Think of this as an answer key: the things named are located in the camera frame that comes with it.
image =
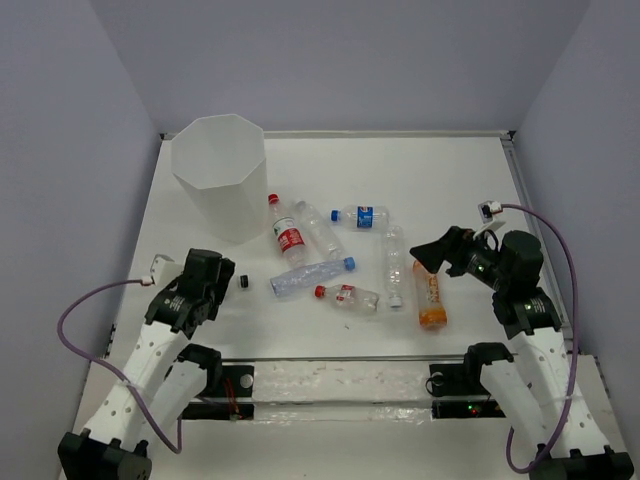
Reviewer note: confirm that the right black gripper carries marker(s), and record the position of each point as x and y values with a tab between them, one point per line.
451	248

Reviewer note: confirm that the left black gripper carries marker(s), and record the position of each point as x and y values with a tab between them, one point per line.
225	274

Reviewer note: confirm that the black label black cap bottle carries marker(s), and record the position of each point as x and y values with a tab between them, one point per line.
241	282

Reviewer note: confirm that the orange tea bottle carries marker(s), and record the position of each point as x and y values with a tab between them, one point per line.
431	312

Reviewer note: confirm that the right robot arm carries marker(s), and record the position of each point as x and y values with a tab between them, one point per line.
532	377

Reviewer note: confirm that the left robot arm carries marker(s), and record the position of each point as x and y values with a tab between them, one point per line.
163	374

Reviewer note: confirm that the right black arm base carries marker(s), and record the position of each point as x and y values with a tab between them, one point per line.
454	396

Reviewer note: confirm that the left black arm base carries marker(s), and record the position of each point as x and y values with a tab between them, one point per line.
230	400

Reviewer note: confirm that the white octagonal plastic bin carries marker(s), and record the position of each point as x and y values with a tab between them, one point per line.
220	162

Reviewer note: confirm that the clear ribbed white cap bottle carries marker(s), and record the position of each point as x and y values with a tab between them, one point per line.
393	262

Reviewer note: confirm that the blue label water bottle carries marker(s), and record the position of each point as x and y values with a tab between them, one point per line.
358	217

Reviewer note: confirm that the clear bottle blue cap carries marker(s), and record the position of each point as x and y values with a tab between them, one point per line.
293	281

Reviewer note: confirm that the crushed red cap cola bottle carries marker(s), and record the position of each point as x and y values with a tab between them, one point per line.
349	298

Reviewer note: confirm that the red cap red label bottle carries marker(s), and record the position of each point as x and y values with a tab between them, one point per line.
286	232

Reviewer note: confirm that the clear unlabelled crushed bottle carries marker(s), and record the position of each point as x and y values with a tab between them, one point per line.
319	231

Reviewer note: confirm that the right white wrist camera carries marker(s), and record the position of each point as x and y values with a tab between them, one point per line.
491	216

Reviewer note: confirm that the aluminium table frame rail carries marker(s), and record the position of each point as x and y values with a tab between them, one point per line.
428	183

